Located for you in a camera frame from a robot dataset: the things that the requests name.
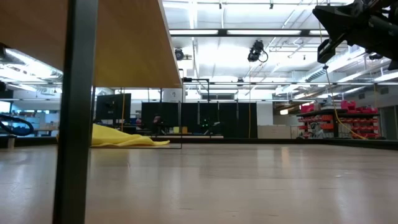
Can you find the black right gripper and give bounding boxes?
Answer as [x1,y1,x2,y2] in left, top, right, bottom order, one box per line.
[312,0,398,72]

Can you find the black ceiling camera with cable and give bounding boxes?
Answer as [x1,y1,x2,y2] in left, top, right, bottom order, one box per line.
[247,39,269,63]

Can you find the black partition panels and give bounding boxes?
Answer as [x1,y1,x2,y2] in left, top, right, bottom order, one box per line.
[141,101,259,139]

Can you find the rack with red bins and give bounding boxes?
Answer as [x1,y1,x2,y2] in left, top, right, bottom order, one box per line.
[296,100,387,140]

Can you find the wooden shelf board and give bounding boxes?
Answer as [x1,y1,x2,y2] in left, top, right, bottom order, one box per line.
[0,0,183,89]

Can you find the black metal frame stand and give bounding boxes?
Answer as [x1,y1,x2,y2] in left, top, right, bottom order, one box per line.
[182,77,211,103]

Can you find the long yellow hanging cable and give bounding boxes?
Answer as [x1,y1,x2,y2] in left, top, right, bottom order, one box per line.
[318,21,368,141]

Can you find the thick grey metal shelf leg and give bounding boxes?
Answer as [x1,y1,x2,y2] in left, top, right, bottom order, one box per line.
[52,0,100,224]

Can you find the thin black shelf leg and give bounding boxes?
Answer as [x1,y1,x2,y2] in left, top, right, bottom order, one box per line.
[90,85,97,125]
[177,86,184,149]

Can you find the black cable loop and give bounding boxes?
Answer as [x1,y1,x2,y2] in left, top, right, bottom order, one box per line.
[0,113,35,137]

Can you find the white low cabinets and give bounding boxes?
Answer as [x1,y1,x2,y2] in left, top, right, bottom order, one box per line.
[257,124,300,140]

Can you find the long ceiling light bar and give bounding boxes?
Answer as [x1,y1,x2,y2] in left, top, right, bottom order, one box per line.
[169,28,330,38]

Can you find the yellow cloth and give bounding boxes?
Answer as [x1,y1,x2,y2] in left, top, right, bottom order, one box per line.
[90,123,171,148]

